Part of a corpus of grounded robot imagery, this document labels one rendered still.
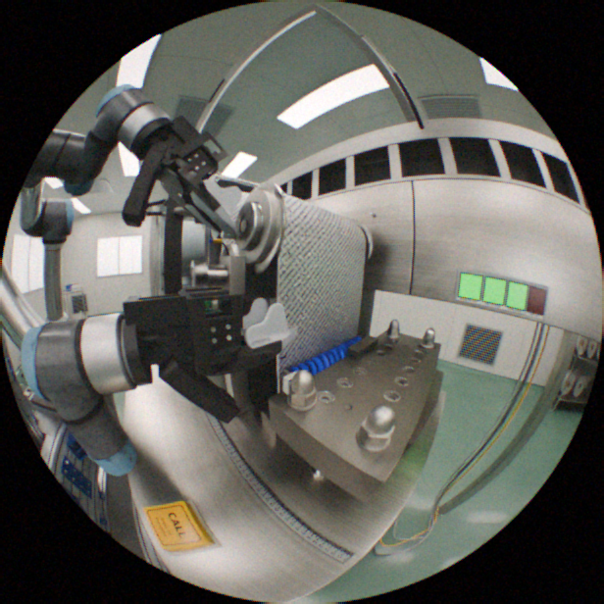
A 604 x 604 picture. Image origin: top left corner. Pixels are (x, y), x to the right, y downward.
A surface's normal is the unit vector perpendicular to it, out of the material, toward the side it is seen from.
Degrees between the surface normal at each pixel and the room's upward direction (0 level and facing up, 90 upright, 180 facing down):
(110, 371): 87
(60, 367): 76
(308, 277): 90
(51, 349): 53
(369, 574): 0
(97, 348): 61
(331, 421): 0
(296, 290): 90
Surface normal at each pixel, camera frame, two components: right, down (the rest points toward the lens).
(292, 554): 0.04, -0.98
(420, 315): -0.73, 0.10
